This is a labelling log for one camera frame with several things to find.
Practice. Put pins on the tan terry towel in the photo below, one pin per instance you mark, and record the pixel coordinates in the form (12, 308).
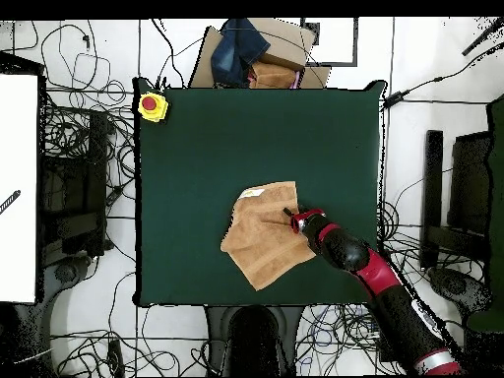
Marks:
(264, 244)

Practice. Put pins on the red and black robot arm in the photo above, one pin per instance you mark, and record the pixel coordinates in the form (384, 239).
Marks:
(393, 307)

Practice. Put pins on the dark green table cloth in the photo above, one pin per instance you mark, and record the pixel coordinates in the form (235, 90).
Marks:
(236, 138)

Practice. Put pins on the orange folded cloth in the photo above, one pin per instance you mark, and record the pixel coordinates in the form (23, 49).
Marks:
(271, 76)

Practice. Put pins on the black floor stand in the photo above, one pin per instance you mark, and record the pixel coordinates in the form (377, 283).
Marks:
(98, 177)
(433, 177)

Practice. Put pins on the black power adapter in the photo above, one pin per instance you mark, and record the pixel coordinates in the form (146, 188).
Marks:
(393, 98)

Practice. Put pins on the black power strip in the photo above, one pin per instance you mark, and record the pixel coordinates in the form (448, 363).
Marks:
(384, 350)

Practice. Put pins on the yellow emergency stop button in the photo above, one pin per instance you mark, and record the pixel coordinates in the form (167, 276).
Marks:
(157, 114)

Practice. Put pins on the brown cardboard box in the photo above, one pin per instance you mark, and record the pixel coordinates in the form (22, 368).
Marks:
(287, 43)

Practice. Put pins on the blue denim jeans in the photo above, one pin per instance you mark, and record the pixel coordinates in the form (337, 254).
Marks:
(236, 51)

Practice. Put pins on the black floor base foot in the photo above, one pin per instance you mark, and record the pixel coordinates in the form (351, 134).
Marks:
(460, 287)
(65, 271)

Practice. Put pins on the striped black rod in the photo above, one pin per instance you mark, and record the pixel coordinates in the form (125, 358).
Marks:
(10, 201)

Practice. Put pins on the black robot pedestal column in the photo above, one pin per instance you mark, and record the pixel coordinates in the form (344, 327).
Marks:
(252, 342)

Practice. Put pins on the thin black rectangular frame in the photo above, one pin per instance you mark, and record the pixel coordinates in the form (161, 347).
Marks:
(334, 63)

